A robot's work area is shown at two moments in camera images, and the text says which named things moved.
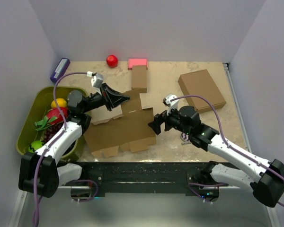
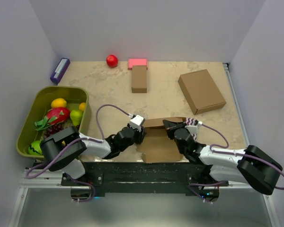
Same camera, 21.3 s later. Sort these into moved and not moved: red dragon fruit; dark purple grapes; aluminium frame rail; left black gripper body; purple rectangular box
Moved: left black gripper body
Not moved: dark purple grapes; red dragon fruit; aluminium frame rail; purple rectangular box
